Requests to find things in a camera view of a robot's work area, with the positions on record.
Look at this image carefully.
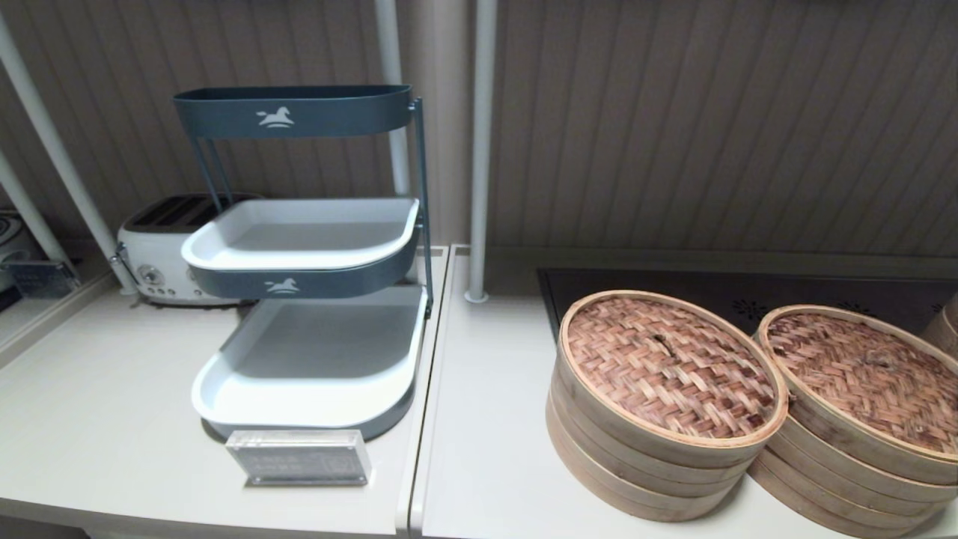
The woven bamboo steamer lid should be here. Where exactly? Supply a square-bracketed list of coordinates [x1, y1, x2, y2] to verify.
[558, 290, 789, 450]

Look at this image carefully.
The black induction cooktop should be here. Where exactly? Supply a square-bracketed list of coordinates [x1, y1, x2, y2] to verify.
[536, 268, 958, 341]

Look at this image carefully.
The bamboo steamer basket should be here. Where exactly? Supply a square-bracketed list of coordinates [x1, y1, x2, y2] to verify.
[546, 367, 757, 523]
[747, 415, 958, 539]
[922, 293, 958, 360]

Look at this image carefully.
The small dark acrylic sign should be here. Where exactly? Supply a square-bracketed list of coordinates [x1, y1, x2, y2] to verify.
[6, 258, 82, 299]

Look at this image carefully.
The right bamboo steamer stack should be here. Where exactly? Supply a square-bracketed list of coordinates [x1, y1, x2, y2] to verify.
[754, 304, 958, 486]

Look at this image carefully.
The clear acrylic sign block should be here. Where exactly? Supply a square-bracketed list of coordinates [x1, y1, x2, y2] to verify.
[225, 429, 373, 487]

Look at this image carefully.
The white round kitchen appliance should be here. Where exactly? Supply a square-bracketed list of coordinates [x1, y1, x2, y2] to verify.
[0, 210, 34, 293]

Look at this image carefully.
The white retro toaster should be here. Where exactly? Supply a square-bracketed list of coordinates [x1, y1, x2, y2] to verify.
[112, 193, 263, 306]

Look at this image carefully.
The white metal shelf pole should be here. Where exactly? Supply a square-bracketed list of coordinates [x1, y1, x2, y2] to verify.
[0, 153, 76, 274]
[464, 0, 498, 304]
[374, 0, 414, 197]
[0, 11, 139, 294]

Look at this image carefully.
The three-tier teal tray rack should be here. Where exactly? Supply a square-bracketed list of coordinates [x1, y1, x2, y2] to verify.
[174, 85, 435, 441]

